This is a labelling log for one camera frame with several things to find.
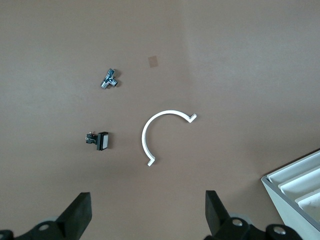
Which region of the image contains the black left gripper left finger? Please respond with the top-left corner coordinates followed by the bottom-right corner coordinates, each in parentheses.
top-left (14, 191), bottom-right (93, 240)

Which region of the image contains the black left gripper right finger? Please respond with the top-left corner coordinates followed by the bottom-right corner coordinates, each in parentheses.
top-left (204, 190), bottom-right (252, 240)

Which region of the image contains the white drawer cabinet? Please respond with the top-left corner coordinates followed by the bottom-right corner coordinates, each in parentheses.
top-left (260, 149), bottom-right (320, 240)

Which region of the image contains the white plastic drawer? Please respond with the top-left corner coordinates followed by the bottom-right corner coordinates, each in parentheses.
top-left (266, 152), bottom-right (320, 188)
top-left (294, 187), bottom-right (320, 219)
top-left (277, 167), bottom-right (320, 201)

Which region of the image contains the small metal tee fitting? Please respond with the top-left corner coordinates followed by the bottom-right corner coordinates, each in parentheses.
top-left (100, 67), bottom-right (121, 90)

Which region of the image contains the brown tape patch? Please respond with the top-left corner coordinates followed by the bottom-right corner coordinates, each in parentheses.
top-left (147, 55), bottom-right (160, 69)

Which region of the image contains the black square white-faced switch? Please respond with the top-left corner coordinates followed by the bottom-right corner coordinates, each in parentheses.
top-left (84, 130), bottom-right (111, 152)

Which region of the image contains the white curved plastic bracket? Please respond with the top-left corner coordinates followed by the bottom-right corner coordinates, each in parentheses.
top-left (141, 109), bottom-right (198, 167)

